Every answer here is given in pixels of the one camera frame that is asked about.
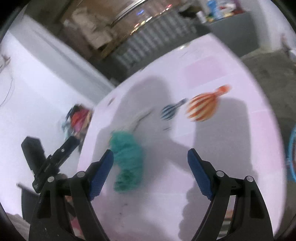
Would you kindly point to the beige hanging coat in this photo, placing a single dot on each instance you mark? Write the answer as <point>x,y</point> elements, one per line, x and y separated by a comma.
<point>94,28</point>

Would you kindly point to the grey storage cabinet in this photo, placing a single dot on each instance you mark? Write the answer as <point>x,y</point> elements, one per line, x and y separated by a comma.
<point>237,32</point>

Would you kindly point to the blue detergent bottle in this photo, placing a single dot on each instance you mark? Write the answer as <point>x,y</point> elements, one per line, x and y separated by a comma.
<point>214,9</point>

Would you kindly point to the metal balcony railing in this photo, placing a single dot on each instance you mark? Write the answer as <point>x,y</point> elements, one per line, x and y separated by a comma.
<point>157,35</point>

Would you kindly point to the colourful clothes pile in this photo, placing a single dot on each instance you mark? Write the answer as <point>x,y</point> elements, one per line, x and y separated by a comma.
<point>77,122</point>

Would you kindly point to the teal crumpled cloth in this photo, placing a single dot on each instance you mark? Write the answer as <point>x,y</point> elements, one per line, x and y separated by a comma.
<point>129,157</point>

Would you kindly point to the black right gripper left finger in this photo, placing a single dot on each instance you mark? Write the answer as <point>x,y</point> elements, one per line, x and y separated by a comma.
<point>50,220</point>

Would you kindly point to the blue plastic trash basket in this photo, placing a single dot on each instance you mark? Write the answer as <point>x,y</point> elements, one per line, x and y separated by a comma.
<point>290,156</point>

